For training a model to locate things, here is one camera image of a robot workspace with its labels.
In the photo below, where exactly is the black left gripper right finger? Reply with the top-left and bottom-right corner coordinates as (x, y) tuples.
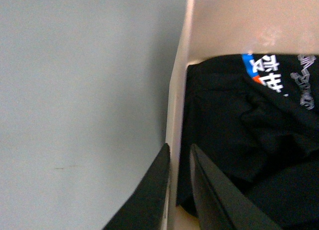
(189, 144), (281, 230)

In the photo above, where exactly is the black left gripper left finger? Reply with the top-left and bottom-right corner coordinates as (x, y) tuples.
(104, 143), (170, 230)

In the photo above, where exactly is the cream plastic laundry hamper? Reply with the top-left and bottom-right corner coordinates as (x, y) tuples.
(162, 0), (319, 230)

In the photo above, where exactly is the black printed t-shirt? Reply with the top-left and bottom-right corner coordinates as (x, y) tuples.
(176, 54), (319, 230)

